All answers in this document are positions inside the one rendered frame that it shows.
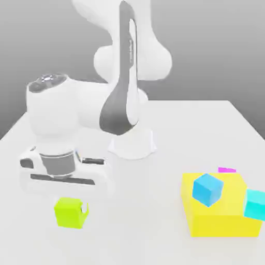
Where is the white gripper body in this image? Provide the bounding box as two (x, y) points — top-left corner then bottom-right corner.
(19, 167), (115, 200)

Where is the small lime green cube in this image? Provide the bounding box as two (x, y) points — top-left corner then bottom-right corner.
(54, 197), (90, 230)

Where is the small blue cube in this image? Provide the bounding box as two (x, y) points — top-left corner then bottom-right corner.
(192, 173), (225, 208)

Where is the small cyan cube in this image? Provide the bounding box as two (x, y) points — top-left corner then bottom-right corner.
(243, 188), (265, 222)

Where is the large yellow box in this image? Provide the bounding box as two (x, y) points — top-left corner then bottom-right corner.
(181, 172), (263, 238)

